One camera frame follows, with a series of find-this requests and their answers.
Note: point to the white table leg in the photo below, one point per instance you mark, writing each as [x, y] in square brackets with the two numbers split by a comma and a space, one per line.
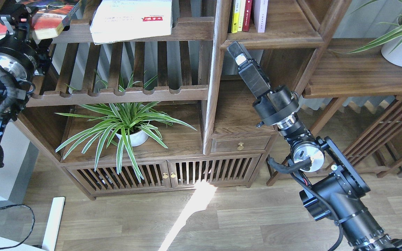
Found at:
[53, 224]

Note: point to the spider plant white pot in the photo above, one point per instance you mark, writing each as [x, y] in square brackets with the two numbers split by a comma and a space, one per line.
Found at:
[117, 122]

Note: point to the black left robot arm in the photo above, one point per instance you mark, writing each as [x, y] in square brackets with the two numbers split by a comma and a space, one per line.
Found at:
[14, 95]

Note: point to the cream yellow book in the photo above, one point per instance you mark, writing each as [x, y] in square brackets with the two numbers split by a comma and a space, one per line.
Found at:
[241, 15]

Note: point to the dark red book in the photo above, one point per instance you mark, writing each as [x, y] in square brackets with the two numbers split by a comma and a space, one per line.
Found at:
[247, 16]

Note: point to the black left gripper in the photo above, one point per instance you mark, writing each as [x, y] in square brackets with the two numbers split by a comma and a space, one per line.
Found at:
[19, 54]

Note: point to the red cover book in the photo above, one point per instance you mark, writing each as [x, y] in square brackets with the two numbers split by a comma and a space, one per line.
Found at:
[36, 19]

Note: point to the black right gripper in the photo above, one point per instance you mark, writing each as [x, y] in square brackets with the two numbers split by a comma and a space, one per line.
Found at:
[274, 106]

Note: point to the white book red label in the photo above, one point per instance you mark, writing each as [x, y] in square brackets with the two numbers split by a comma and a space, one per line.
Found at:
[124, 20]

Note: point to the pale pink book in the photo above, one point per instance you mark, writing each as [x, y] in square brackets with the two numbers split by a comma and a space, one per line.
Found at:
[260, 14]

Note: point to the dark wooden bookshelf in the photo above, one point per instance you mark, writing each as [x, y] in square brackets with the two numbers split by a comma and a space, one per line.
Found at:
[182, 71]

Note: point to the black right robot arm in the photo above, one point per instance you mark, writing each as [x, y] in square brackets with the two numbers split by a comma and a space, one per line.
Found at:
[332, 188]

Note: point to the wooden side table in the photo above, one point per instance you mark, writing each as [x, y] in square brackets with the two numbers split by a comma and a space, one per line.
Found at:
[324, 73]

